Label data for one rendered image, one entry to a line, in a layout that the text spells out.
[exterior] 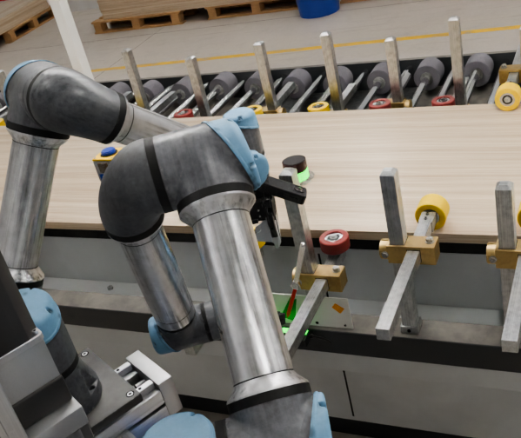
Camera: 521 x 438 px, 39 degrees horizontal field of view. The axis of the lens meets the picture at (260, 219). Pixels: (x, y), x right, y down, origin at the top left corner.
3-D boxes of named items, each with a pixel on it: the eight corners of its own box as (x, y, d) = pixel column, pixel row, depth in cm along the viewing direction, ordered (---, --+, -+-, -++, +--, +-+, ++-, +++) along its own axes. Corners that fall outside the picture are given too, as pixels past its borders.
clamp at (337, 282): (342, 292, 189) (338, 276, 186) (293, 289, 195) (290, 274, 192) (348, 279, 193) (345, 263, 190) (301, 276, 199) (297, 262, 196)
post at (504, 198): (521, 358, 179) (511, 187, 155) (506, 356, 180) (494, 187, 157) (523, 348, 181) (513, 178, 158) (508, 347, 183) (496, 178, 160)
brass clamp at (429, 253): (436, 267, 172) (433, 248, 170) (379, 264, 178) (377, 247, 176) (441, 252, 177) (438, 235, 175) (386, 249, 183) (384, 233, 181)
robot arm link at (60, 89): (67, 64, 118) (281, 150, 150) (42, 56, 126) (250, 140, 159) (43, 132, 119) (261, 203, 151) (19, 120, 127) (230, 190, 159)
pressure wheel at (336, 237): (350, 279, 197) (343, 243, 191) (322, 277, 200) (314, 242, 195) (358, 262, 203) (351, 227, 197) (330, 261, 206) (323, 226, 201)
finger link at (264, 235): (258, 250, 182) (250, 218, 177) (282, 246, 181) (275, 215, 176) (258, 257, 179) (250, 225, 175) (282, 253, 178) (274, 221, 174)
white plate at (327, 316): (352, 329, 194) (346, 299, 189) (263, 321, 205) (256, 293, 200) (353, 328, 194) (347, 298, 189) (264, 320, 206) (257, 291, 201)
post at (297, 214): (325, 328, 199) (290, 172, 176) (313, 327, 200) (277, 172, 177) (330, 320, 201) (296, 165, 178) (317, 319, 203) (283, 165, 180)
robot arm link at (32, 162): (-17, 355, 135) (34, 59, 126) (-40, 323, 147) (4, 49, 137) (46, 351, 143) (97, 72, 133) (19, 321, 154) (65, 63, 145)
